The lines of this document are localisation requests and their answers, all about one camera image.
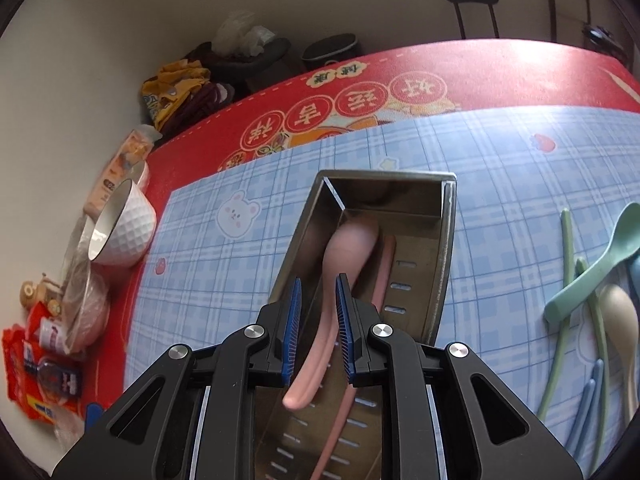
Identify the green chopstick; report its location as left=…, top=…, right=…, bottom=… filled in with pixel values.
left=575, top=258, right=612, bottom=471
left=537, top=208, right=576, bottom=423

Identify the black trash bin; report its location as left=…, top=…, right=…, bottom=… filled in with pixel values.
left=301, top=33, right=361, bottom=72

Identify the red snack packet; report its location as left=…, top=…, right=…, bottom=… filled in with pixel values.
left=2, top=305, right=86, bottom=423

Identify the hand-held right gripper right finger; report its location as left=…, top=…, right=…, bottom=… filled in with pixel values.
left=335, top=273, right=586, bottom=480

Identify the red printed tablecloth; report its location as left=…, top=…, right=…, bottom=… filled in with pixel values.
left=80, top=40, right=640, bottom=411

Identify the pink chopstick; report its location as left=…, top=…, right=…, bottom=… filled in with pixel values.
left=310, top=236, right=398, bottom=480

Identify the white textured bowl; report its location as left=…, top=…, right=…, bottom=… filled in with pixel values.
left=87, top=178, right=157, bottom=267

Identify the green spoon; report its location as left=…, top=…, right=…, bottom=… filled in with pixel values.
left=544, top=202, right=640, bottom=325

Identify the orange snack packet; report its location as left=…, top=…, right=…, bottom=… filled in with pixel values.
left=82, top=127, right=161, bottom=218

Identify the blue plaid mat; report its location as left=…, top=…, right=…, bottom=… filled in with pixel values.
left=117, top=105, right=640, bottom=480

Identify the folded black table frame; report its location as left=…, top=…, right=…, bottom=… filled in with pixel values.
left=545, top=0, right=593, bottom=43

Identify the dark chair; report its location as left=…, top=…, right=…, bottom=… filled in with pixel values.
left=200, top=37, right=293, bottom=98

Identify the pink spoon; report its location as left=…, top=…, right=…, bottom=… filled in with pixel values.
left=282, top=219, right=381, bottom=411

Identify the clear plastic bag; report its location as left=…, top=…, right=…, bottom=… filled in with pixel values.
left=212, top=12, right=277, bottom=56

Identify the small clear bottle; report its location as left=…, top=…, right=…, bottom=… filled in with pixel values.
left=37, top=355, right=83, bottom=401

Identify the pile of clothes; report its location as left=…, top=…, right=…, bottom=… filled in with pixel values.
left=140, top=42, right=236, bottom=136

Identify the wooden toy figure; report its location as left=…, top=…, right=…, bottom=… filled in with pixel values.
left=20, top=274, right=66, bottom=311

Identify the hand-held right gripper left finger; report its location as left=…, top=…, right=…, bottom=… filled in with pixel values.
left=50, top=276, right=303, bottom=480

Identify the blue chopstick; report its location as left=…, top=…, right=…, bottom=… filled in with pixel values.
left=570, top=380, right=598, bottom=461
left=565, top=358, right=606, bottom=461

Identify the clear glass bowl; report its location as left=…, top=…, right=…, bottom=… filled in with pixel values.
left=60, top=255, right=111, bottom=356

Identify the metal utensil tray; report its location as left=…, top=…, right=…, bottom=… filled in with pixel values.
left=250, top=170, right=458, bottom=480

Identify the beige spoon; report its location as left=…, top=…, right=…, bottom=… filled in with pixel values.
left=597, top=284, right=640, bottom=426

